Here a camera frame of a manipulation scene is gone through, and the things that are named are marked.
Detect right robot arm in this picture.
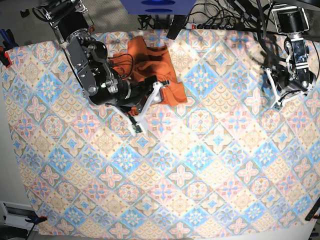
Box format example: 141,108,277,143
32,0,169,113

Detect patterned blue tablecloth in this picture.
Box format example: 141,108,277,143
0,30,320,240

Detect blue clamp bottom left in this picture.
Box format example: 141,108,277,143
25,216,48,240

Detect red black clamp left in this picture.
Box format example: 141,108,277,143
0,28,19,68

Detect orange T-shirt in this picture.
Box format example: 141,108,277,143
110,36,188,107

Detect black strap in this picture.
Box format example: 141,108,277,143
166,14,188,41

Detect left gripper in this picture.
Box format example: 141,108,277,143
273,66,304,97

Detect black clamp bottom right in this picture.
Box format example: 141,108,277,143
304,205,320,222

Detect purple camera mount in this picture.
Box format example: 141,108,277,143
120,0,196,15

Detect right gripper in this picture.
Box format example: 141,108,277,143
113,76,170,113

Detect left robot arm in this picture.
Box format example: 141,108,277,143
256,0,317,102

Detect power strip with red switch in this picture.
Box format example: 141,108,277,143
184,22,237,30

